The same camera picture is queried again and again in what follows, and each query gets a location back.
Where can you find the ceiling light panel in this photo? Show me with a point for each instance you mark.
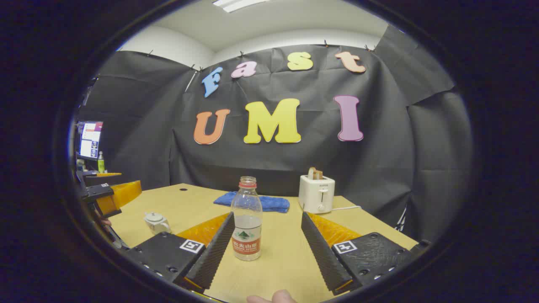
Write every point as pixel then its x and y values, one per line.
pixel 236 4

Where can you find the bread slice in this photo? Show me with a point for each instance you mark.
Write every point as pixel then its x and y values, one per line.
pixel 319 174
pixel 311 173

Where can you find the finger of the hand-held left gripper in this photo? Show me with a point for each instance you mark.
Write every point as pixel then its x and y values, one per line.
pixel 99 179
pixel 124 193

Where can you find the green drink bottle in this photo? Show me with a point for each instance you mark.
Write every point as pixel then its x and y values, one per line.
pixel 101 165

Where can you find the black backdrop cloth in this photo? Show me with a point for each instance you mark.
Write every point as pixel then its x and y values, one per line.
pixel 273 164

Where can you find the white toaster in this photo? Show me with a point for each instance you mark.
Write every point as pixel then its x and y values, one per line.
pixel 313 193

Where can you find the white teacup lid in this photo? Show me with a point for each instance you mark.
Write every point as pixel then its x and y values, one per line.
pixel 154 217

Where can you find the clear plastic water bottle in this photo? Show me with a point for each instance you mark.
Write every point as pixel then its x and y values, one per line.
pixel 246 210

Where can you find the computer monitor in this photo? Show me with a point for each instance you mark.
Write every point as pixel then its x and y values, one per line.
pixel 90 141

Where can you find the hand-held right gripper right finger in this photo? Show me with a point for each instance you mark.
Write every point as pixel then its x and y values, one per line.
pixel 322 256

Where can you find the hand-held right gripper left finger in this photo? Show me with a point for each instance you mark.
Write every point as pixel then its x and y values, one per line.
pixel 214 252

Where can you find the blue folded cloth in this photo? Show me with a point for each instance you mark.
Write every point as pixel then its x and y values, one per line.
pixel 273 204

